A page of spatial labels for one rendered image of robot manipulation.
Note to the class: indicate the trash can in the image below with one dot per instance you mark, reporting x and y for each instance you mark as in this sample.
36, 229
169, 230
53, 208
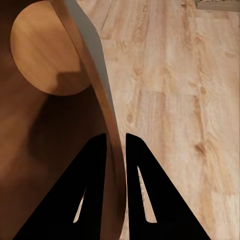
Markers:
54, 97

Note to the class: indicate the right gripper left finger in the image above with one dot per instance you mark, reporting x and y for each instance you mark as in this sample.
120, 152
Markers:
83, 179

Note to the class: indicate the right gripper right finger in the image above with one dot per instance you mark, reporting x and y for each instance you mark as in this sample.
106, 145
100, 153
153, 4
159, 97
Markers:
175, 220

